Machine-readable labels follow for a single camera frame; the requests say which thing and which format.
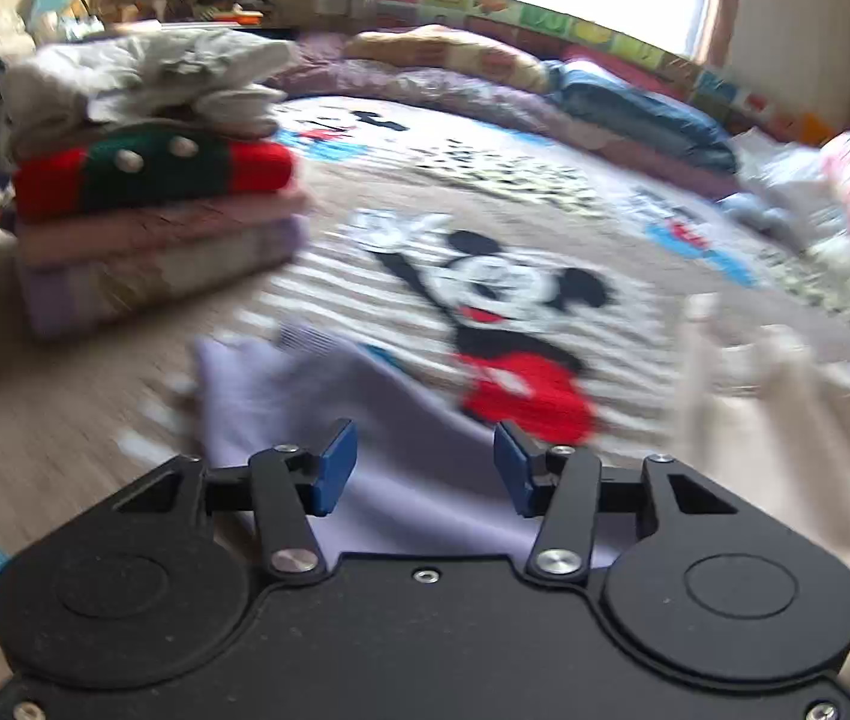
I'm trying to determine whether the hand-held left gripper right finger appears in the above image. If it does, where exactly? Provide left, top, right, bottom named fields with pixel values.
left=492, top=420, right=741, bottom=587

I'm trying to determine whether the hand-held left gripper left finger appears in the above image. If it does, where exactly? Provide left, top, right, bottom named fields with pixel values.
left=111, top=418, right=360, bottom=587

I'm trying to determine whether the lavender sweatshirt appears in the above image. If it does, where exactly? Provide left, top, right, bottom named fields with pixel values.
left=192, top=322, right=621, bottom=571

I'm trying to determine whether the folded lavender striped garment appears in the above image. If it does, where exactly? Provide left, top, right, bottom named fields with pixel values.
left=20, top=217, right=307, bottom=338

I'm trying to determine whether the cream garment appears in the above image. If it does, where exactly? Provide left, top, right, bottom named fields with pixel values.
left=665, top=292, right=850, bottom=706

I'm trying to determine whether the cartoon mouse printed blanket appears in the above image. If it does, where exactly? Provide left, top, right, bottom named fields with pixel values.
left=0, top=94, right=850, bottom=691

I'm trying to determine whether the folded pink garment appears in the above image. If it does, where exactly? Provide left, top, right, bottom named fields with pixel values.
left=16, top=187, right=313, bottom=265

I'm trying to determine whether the folded red green sweater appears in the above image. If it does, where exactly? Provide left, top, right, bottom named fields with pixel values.
left=12, top=124, right=298, bottom=222

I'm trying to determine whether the grey blue plush toy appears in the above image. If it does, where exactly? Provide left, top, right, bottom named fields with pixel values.
left=717, top=191, right=797, bottom=245

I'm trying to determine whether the blue quilt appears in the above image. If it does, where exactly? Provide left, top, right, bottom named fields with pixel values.
left=548, top=60, right=741, bottom=173

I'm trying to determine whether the purple quilt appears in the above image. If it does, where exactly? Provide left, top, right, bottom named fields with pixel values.
left=267, top=30, right=741, bottom=200

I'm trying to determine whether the white bedding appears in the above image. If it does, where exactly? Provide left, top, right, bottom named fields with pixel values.
left=732, top=127, right=846, bottom=203

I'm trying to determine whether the yellow pillow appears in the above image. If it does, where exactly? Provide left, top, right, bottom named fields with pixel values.
left=342, top=24, right=553, bottom=95

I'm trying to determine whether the folded grey white garment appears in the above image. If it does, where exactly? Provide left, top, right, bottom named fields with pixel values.
left=1, top=26, right=298, bottom=140

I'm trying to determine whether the dark desk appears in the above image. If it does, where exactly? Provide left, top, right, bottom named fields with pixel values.
left=95, top=4, right=302, bottom=42

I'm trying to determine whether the colourful foam play mat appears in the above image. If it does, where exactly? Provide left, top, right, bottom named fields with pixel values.
left=376, top=0, right=838, bottom=143

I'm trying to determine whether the light blue plastic bag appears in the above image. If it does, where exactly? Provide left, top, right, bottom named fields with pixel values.
left=27, top=0, right=100, bottom=42

